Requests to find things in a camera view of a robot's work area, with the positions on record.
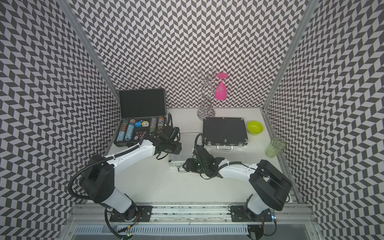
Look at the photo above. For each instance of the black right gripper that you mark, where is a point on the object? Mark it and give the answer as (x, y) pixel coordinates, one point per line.
(190, 166)

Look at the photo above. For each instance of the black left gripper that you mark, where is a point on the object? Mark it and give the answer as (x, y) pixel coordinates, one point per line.
(178, 148)

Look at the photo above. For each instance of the small silver poker case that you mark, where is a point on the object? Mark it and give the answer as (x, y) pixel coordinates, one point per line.
(176, 161)

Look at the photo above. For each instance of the black carbon poker case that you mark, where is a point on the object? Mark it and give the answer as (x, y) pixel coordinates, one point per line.
(225, 131)

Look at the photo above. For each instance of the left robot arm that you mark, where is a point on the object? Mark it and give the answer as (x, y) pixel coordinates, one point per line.
(96, 181)

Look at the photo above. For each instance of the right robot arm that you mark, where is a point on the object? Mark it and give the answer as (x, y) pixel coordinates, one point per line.
(272, 188)

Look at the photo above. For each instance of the large black poker case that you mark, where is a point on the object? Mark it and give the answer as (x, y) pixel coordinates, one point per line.
(141, 110)

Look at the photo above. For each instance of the black red triangle plaque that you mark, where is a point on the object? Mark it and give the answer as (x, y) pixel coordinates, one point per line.
(140, 135)

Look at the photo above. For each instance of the lime green bowl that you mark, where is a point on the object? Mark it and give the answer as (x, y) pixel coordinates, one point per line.
(254, 128)

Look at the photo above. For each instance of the pink wine glass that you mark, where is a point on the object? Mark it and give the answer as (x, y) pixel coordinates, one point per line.
(221, 90)

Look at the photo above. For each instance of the green translucent cup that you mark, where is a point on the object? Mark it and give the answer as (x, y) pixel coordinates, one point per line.
(275, 147)

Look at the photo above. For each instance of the chrome wire glass rack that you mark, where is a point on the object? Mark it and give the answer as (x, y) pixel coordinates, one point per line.
(206, 109)

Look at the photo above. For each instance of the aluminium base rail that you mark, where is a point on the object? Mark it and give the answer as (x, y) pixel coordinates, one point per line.
(220, 214)

